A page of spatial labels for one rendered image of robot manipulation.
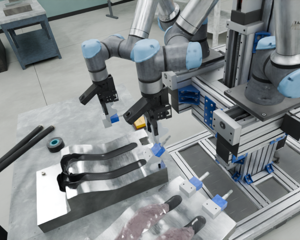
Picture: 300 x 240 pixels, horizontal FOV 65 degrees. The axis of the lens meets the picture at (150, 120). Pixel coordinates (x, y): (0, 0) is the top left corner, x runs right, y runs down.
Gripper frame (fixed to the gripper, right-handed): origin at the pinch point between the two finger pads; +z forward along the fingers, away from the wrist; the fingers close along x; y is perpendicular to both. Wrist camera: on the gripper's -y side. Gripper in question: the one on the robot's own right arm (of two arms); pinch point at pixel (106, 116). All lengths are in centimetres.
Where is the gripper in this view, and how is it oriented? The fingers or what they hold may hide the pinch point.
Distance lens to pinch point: 112.5
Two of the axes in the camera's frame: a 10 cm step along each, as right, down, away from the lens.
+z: 1.2, 7.7, 6.3
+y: 9.2, -3.2, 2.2
